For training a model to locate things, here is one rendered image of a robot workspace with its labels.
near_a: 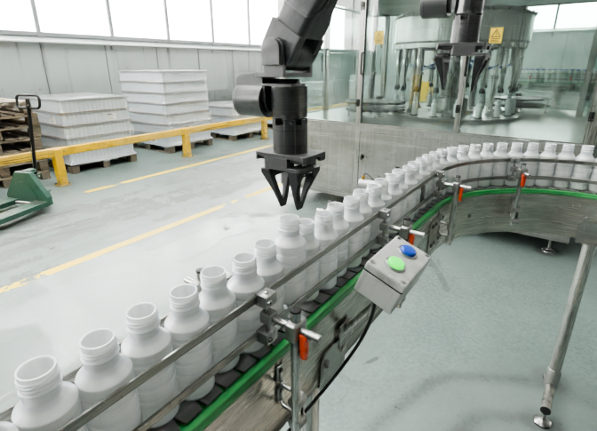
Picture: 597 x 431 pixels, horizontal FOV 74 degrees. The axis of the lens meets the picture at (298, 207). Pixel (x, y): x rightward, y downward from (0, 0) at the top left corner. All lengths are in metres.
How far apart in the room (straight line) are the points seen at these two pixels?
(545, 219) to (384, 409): 1.06
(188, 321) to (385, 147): 3.38
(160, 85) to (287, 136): 6.46
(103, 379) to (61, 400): 0.04
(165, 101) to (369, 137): 4.08
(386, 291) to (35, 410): 0.51
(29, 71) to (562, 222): 7.53
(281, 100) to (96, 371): 0.43
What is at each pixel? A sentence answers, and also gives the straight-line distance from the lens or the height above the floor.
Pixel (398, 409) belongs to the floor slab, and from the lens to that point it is 2.03.
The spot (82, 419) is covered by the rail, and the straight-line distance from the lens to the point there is 0.51.
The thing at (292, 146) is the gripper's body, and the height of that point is 1.33.
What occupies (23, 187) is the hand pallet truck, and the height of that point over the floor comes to 0.24.
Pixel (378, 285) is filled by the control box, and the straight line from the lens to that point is 0.72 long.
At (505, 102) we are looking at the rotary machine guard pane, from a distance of 3.53.
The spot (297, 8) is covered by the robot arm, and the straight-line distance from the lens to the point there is 0.61.
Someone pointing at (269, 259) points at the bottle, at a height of 1.14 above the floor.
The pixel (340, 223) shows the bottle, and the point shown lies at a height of 1.13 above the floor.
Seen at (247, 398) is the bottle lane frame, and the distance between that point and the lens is 0.68.
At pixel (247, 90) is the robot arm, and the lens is 0.67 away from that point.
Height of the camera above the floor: 1.45
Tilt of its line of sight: 20 degrees down
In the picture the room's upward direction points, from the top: straight up
